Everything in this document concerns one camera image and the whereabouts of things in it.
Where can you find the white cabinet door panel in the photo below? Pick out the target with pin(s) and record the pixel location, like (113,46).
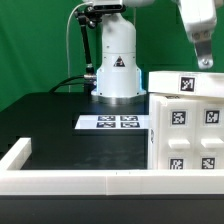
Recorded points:
(210,135)
(177,130)

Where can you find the white U-shaped workspace frame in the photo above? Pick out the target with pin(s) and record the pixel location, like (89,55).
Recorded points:
(14,180)

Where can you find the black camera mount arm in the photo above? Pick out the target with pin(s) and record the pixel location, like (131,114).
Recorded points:
(86,21)

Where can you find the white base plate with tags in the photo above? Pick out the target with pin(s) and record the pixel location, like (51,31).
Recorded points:
(91,122)

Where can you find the gripper finger with silver tip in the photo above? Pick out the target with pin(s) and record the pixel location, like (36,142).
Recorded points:
(203,50)

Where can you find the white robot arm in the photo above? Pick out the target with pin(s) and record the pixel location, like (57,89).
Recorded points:
(119,79)

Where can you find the white cabinet body box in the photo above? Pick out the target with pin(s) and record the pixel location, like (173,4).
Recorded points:
(155,103)

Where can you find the white cabinet top block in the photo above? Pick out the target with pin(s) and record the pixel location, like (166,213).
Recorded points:
(206,84)

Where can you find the black camera bar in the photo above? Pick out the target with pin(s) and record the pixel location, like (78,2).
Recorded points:
(117,8)

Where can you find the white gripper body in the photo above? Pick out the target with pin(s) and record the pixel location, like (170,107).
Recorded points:
(199,18)

